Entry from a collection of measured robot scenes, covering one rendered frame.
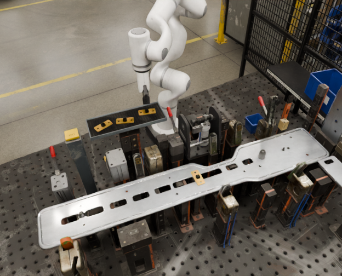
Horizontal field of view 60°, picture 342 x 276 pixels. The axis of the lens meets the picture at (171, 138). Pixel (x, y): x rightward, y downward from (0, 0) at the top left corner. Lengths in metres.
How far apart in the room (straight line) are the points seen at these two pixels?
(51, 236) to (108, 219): 0.23
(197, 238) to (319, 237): 0.60
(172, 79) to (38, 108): 2.30
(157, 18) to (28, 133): 2.36
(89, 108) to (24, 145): 0.78
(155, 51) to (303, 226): 1.13
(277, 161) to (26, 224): 1.32
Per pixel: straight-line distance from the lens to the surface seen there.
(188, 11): 1.57
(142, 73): 1.28
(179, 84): 1.63
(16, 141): 3.36
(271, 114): 1.58
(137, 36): 1.21
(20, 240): 1.75
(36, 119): 3.53
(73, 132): 1.43
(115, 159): 1.33
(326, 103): 1.80
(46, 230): 1.35
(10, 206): 1.88
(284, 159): 1.53
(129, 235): 1.21
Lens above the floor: 2.10
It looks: 45 degrees down
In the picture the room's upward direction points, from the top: 2 degrees counter-clockwise
